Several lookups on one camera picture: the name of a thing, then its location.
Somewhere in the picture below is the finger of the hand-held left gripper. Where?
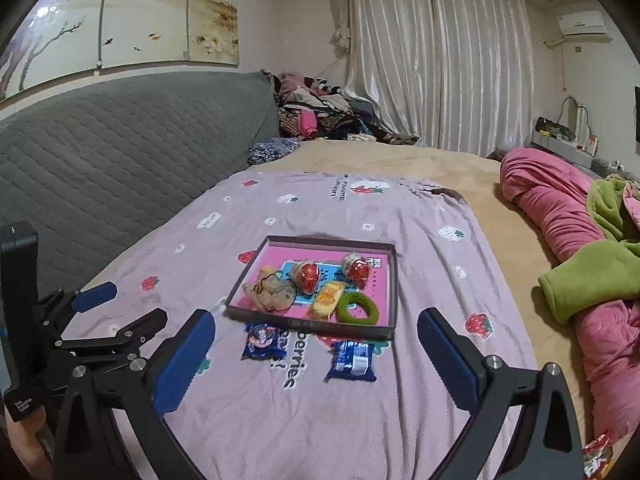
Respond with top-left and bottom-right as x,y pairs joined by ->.
55,309 -> 169,361
37,281 -> 118,321

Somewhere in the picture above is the purple strawberry print blanket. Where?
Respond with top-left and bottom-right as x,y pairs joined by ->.
65,170 -> 538,480

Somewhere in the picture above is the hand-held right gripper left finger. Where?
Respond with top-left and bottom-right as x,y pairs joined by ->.
52,309 -> 217,480

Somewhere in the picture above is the beige fluffy scrunchie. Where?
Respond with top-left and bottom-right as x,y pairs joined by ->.
241,266 -> 298,315

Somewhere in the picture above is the person's left hand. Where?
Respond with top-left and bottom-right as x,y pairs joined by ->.
4,407 -> 53,480

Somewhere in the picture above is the white air conditioner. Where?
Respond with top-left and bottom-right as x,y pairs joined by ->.
556,10 -> 612,43

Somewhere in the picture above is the pile of clothes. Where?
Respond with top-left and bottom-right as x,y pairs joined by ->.
272,71 -> 421,147

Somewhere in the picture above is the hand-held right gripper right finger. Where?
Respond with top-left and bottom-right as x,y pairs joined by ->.
416,307 -> 586,480

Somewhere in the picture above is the grey cluttered desk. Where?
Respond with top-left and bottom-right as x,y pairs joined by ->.
532,116 -> 601,166

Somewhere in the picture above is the green fluffy hair ring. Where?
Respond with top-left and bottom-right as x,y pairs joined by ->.
335,291 -> 378,326

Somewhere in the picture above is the blue cookie packet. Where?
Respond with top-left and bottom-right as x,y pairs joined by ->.
324,339 -> 377,382
241,322 -> 288,361

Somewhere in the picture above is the grey quilted headboard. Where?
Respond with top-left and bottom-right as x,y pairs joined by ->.
0,70 -> 280,301

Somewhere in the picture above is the white curtain tassel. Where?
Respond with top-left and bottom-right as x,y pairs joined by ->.
331,25 -> 353,53

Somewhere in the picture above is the floral wall painting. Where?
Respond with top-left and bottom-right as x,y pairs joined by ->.
0,0 -> 240,103

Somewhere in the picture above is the cluttered low cabinet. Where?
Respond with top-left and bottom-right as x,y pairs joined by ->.
592,157 -> 640,183

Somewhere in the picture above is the blue patterned cloth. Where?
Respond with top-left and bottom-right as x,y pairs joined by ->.
247,137 -> 301,166

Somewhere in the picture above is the pink shallow box tray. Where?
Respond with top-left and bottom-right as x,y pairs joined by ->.
222,235 -> 399,341

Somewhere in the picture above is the white pleated curtain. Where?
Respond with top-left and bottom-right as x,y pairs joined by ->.
327,0 -> 533,158

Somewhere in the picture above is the pink quilt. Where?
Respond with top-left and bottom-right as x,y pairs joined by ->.
500,147 -> 640,443

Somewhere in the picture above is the green fleece blanket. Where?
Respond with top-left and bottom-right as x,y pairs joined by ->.
537,177 -> 640,326

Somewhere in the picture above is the yellow snack packet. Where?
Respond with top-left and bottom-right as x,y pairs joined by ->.
307,281 -> 347,322

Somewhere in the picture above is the red snack packet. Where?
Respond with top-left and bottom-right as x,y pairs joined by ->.
582,432 -> 613,478

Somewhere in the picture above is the red white foil chocolate egg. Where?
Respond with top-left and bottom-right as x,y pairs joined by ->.
341,253 -> 372,286
291,260 -> 321,295

